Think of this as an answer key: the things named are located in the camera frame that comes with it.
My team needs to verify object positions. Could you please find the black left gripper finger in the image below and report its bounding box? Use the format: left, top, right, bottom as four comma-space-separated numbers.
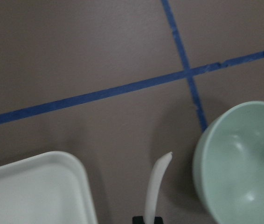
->
132, 216, 145, 224

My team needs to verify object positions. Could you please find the white plastic spoon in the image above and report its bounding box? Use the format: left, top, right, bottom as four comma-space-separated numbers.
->
144, 152, 173, 224

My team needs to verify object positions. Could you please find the mint green bowl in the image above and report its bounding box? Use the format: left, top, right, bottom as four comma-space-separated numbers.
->
192, 101, 264, 224

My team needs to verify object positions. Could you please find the white bear tray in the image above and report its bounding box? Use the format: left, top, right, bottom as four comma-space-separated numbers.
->
0, 151, 97, 224

